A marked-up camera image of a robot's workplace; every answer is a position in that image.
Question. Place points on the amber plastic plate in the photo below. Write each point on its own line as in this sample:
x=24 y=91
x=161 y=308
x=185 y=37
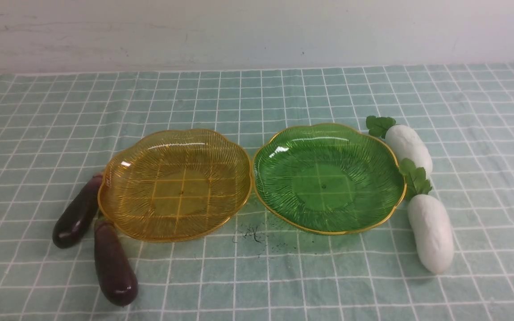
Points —
x=175 y=185

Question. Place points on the dark purple eggplant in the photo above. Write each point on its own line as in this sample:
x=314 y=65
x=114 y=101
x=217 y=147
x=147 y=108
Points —
x=75 y=221
x=116 y=277

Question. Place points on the dark purple eggplant front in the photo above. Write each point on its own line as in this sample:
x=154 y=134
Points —
x=116 y=277

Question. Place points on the white radish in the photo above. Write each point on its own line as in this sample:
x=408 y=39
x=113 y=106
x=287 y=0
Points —
x=403 y=141
x=428 y=219

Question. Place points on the green plastic plate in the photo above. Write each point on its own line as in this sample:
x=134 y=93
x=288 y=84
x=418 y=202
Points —
x=328 y=178

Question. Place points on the white radish front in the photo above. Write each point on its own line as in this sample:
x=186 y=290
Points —
x=428 y=219

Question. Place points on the green checkered tablecloth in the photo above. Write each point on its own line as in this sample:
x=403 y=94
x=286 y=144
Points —
x=56 y=131

